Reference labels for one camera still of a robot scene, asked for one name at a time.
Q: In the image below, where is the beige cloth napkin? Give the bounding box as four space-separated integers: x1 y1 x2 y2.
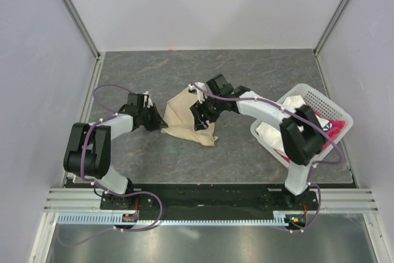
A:
161 88 218 147

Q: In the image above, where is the pink cloth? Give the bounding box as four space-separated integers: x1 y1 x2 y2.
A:
279 105 345 166

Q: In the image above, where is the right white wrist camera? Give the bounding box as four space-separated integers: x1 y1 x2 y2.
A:
188 82 207 103

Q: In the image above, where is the white plastic basket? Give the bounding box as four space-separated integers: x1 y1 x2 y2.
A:
251 83 353 168

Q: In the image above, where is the left aluminium frame post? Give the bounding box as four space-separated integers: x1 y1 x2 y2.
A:
42 0 102 60

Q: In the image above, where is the aluminium frame post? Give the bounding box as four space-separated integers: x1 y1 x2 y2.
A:
313 0 370 57
42 0 102 60

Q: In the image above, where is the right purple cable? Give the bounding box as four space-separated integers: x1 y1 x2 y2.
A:
189 83 344 235

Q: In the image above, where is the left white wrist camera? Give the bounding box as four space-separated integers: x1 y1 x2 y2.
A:
143 91 153 108

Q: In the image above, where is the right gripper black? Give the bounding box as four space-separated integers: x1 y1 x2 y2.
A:
189 94 223 132

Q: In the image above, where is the right aluminium frame post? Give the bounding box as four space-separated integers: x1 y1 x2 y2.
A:
313 0 370 57

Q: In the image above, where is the purple cable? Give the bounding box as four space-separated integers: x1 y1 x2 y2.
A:
57 84 164 247
189 83 344 235

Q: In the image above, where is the grey slotted cable duct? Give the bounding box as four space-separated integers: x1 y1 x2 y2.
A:
57 212 302 227

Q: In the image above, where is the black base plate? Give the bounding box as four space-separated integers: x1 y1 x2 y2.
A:
100 184 318 221

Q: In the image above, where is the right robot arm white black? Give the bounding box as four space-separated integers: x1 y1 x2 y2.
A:
188 74 326 210

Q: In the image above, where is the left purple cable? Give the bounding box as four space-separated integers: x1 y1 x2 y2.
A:
57 84 164 247

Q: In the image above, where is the white cloth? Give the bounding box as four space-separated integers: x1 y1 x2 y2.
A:
255 95 332 157

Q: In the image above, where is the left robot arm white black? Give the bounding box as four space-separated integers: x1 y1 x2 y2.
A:
63 93 168 209

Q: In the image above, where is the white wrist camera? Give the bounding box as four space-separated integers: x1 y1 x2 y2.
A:
143 91 153 108
188 82 207 103

